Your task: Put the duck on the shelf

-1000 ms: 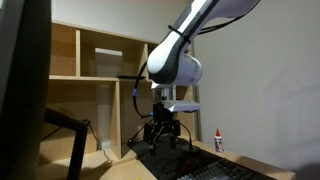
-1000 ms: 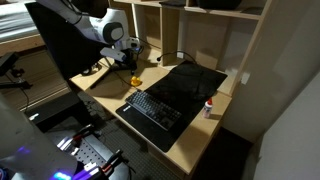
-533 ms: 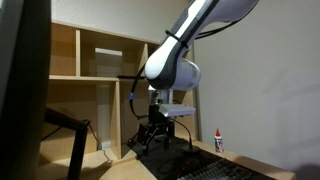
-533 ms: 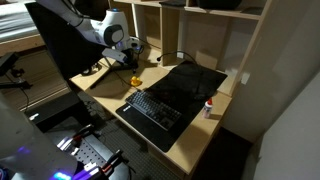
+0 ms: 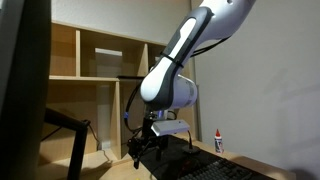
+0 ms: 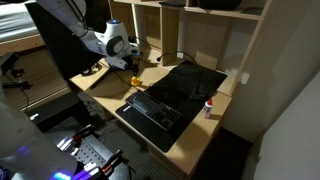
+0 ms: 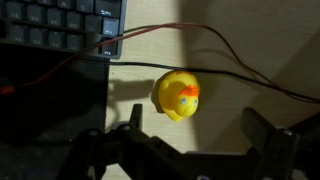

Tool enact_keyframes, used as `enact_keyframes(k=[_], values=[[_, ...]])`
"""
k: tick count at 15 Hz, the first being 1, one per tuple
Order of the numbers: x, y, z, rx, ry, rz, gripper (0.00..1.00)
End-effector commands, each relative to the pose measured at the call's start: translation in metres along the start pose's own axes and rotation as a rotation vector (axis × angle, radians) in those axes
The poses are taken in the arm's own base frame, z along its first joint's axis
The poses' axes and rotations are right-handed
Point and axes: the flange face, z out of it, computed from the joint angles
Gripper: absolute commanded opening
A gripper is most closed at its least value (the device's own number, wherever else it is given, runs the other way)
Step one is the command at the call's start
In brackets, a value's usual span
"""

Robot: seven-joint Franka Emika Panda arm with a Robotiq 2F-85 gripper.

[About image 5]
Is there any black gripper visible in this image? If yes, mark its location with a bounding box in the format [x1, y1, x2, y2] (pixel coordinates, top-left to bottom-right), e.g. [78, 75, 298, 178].
[127, 115, 169, 170]

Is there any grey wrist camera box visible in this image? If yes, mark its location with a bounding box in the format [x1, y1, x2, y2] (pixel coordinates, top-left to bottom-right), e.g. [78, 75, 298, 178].
[150, 119, 191, 137]

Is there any white glue bottle red cap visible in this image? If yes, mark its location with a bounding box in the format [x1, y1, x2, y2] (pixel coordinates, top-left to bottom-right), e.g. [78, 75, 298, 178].
[214, 128, 225, 155]

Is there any wooden shelf unit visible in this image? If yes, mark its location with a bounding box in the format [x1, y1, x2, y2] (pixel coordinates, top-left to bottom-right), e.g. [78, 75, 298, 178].
[36, 19, 201, 169]

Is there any black desk mat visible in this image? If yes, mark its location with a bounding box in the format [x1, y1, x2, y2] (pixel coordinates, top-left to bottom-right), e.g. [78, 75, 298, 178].
[127, 134, 278, 180]

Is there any flat black tray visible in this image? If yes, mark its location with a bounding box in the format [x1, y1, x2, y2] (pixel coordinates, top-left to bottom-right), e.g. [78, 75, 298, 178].
[116, 74, 146, 80]

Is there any dark computer monitor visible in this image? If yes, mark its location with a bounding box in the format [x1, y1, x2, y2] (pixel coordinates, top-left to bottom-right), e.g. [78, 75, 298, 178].
[0, 0, 53, 180]

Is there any grey mechanical keyboard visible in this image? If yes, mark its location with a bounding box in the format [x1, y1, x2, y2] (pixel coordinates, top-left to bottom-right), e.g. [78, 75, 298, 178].
[176, 157, 255, 180]

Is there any black gooseneck microphone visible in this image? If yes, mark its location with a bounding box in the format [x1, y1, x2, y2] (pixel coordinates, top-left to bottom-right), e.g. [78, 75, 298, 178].
[181, 129, 202, 155]

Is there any thin black cable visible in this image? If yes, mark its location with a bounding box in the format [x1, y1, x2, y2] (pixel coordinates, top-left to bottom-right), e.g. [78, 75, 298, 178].
[87, 123, 114, 165]

